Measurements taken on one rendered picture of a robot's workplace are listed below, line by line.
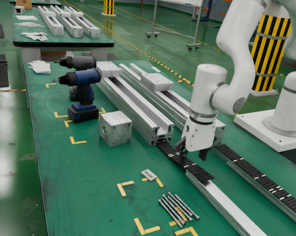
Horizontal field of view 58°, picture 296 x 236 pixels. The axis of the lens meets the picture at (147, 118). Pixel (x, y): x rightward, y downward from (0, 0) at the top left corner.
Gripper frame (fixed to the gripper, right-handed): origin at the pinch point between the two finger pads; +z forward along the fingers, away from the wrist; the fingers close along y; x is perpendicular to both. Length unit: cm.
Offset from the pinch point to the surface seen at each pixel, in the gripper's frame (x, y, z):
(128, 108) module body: 41.5, -4.9, 0.2
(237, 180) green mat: -9.1, 13.9, 6.4
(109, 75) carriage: 77, -1, -3
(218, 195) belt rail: -14.4, -0.2, 3.4
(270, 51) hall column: 196, 283, 19
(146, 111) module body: 38.0, 2.3, 0.9
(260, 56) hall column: 208, 281, 30
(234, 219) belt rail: -23.3, -1.9, 3.8
